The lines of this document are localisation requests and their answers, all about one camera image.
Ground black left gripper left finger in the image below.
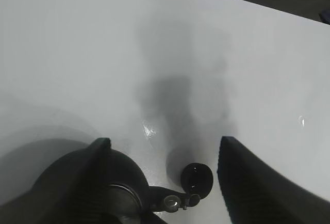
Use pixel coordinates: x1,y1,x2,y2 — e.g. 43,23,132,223
1,138,111,223

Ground black metal teapot kettle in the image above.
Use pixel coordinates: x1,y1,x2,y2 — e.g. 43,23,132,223
105,149,201,223

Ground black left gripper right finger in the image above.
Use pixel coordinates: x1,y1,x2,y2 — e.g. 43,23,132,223
217,136,329,224

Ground small black teacup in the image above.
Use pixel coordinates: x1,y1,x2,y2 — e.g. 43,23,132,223
180,163,213,199

